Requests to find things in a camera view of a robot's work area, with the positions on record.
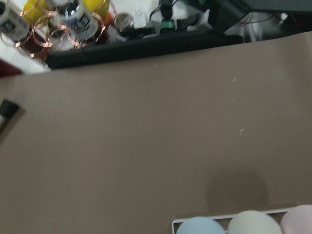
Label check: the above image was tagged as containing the light blue cup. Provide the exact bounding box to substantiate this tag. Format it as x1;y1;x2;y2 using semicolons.
176;216;226;234

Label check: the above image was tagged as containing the cream white cup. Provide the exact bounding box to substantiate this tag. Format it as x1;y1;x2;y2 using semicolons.
228;211;282;234

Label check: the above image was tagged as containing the pink cup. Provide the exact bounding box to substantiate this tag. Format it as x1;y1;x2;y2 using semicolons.
281;205;312;234

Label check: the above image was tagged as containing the white wire cup rack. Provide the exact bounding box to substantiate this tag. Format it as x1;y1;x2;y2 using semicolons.
171;207;292;234

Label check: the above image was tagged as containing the copper wire bottle rack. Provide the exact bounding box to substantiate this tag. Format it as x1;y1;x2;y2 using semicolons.
0;0;115;60

